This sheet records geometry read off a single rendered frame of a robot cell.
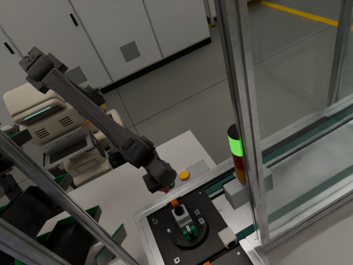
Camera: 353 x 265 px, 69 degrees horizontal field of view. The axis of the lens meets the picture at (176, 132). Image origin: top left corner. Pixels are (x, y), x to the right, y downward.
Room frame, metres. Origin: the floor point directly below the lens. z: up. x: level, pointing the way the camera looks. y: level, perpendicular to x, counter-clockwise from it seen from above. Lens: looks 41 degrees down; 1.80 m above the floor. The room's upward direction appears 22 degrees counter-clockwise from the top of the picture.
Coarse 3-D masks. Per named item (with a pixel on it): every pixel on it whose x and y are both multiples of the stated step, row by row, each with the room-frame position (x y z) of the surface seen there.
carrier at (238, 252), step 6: (240, 246) 0.34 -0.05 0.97; (228, 252) 0.33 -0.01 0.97; (234, 252) 0.32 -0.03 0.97; (240, 252) 0.32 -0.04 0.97; (222, 258) 0.32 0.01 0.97; (228, 258) 0.32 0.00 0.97; (234, 258) 0.31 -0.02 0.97; (240, 258) 0.30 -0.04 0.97; (246, 258) 0.30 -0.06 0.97; (216, 264) 0.31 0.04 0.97; (222, 264) 0.31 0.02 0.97; (228, 264) 0.30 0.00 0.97; (234, 264) 0.29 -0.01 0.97; (240, 264) 0.29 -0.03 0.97; (246, 264) 0.28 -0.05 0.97; (252, 264) 0.27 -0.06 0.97
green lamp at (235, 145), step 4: (228, 136) 0.37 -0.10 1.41; (232, 140) 0.36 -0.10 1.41; (236, 140) 0.35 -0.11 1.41; (232, 144) 0.36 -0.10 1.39; (236, 144) 0.35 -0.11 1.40; (232, 148) 0.36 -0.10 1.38; (236, 148) 0.35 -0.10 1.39; (240, 148) 0.35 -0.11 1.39; (236, 152) 0.35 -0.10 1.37; (240, 152) 0.35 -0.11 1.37
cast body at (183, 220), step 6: (174, 210) 0.46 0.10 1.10; (180, 210) 0.45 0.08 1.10; (186, 210) 0.45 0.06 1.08; (174, 216) 0.45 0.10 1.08; (180, 216) 0.44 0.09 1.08; (186, 216) 0.43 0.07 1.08; (180, 222) 0.43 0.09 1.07; (186, 222) 0.43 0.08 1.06; (192, 222) 0.43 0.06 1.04; (180, 228) 0.42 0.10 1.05; (186, 228) 0.42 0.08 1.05
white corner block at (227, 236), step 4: (228, 228) 0.39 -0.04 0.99; (220, 232) 0.39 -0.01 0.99; (224, 232) 0.38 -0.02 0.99; (228, 232) 0.38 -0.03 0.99; (232, 232) 0.38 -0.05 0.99; (220, 236) 0.38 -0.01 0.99; (224, 236) 0.37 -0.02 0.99; (228, 236) 0.37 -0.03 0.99; (232, 236) 0.36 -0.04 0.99; (224, 240) 0.36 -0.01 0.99; (228, 240) 0.36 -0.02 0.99; (232, 240) 0.35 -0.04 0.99; (236, 240) 0.36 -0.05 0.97; (224, 244) 0.35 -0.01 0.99; (228, 244) 0.35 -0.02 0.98; (232, 244) 0.35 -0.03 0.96; (228, 248) 0.35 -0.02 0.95
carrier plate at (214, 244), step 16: (192, 192) 0.58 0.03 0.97; (208, 208) 0.50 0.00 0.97; (160, 224) 0.51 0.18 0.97; (208, 224) 0.44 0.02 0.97; (224, 224) 0.42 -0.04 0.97; (160, 240) 0.45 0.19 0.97; (208, 240) 0.39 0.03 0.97; (176, 256) 0.38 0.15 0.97; (192, 256) 0.36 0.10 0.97; (208, 256) 0.34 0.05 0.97
